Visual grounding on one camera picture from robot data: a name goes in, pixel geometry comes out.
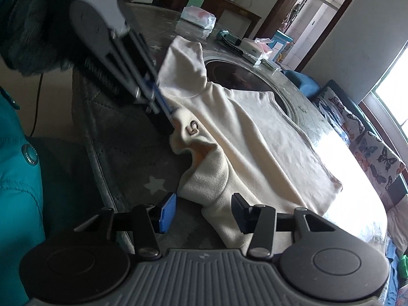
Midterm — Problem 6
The cream sweater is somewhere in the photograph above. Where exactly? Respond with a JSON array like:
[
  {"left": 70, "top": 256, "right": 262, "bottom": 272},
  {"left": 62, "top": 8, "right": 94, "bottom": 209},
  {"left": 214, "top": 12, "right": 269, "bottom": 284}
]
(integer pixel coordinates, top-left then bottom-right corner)
[{"left": 158, "top": 37, "right": 342, "bottom": 251}]

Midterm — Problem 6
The black round induction cooktop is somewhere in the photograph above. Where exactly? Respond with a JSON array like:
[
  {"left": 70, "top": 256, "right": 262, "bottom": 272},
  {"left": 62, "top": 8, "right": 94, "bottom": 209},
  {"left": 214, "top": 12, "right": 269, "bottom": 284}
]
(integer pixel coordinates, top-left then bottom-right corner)
[{"left": 202, "top": 55, "right": 298, "bottom": 117}]

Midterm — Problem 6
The tissue pack white pink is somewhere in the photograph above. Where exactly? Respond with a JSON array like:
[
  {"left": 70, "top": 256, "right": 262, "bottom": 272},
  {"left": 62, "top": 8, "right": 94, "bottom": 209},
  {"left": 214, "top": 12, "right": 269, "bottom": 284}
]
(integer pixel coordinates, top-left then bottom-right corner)
[{"left": 181, "top": 6, "right": 216, "bottom": 30}]

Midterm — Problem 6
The black round basket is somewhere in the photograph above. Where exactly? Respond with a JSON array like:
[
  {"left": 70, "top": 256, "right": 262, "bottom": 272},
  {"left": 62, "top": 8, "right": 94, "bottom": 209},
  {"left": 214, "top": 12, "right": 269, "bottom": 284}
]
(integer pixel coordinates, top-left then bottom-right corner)
[{"left": 216, "top": 30, "right": 244, "bottom": 55}]

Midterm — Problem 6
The white box stack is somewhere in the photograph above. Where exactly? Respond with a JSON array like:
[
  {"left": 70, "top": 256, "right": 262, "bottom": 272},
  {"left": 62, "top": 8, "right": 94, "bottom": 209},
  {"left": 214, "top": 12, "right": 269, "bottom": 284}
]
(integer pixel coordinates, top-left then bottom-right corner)
[{"left": 239, "top": 38, "right": 272, "bottom": 65}]

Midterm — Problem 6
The teal jacket of person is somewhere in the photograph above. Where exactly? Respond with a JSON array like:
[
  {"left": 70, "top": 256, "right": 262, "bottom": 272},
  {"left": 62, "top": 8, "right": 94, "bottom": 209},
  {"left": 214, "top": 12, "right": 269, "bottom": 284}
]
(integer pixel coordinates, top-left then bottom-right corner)
[{"left": 0, "top": 0, "right": 47, "bottom": 306}]

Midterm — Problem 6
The blue white small cabinet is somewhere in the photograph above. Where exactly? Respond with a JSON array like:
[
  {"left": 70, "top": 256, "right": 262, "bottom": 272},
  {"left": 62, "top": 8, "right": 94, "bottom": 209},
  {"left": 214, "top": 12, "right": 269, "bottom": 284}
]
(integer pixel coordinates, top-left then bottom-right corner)
[{"left": 269, "top": 30, "right": 292, "bottom": 61}]

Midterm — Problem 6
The butterfly pillow left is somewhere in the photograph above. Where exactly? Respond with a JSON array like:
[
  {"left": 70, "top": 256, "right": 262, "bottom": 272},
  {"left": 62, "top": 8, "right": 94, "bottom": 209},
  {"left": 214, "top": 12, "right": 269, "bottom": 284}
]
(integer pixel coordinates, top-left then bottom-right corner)
[{"left": 313, "top": 87, "right": 365, "bottom": 146}]

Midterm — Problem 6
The butterfly pillow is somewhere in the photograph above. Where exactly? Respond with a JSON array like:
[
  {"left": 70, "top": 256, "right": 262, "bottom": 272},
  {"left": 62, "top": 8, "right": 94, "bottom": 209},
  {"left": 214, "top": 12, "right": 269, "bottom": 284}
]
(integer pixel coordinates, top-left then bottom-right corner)
[
  {"left": 313, "top": 87, "right": 365, "bottom": 146},
  {"left": 349, "top": 131, "right": 406, "bottom": 196}
]

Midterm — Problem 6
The butterfly pillow right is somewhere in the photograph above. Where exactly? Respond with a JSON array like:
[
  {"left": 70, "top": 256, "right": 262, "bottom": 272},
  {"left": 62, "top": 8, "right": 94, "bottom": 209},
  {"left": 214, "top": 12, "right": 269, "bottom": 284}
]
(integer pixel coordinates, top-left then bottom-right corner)
[{"left": 349, "top": 131, "right": 406, "bottom": 196}]

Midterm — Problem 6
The blue corner sofa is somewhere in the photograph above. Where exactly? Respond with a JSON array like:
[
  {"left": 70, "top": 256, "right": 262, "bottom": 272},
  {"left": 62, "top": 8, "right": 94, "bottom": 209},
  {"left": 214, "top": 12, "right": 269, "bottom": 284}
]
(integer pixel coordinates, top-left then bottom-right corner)
[{"left": 283, "top": 70, "right": 408, "bottom": 306}]

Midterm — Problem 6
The window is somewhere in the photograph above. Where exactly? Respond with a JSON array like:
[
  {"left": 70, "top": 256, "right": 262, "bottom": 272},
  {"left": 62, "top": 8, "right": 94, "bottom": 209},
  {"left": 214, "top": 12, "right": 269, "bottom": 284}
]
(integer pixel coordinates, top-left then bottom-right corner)
[{"left": 363, "top": 43, "right": 407, "bottom": 134}]

